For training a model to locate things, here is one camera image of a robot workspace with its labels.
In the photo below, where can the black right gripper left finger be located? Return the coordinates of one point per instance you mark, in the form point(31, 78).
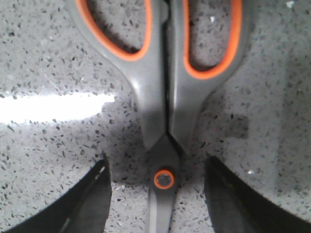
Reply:
point(82, 209)

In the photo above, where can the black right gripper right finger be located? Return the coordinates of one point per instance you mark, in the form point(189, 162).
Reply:
point(234, 207)

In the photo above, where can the grey orange scissors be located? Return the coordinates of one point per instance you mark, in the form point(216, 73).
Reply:
point(169, 90)

